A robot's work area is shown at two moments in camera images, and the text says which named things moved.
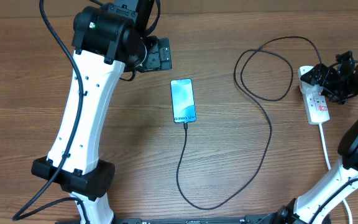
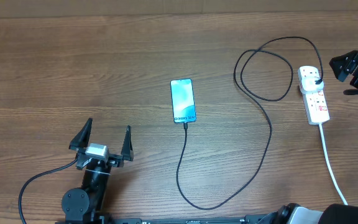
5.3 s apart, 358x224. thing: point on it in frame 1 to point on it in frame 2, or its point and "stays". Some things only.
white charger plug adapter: (309, 89) stays
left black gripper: (155, 62) to (118, 160)
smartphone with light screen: (183, 99) stays
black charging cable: (244, 84) stays
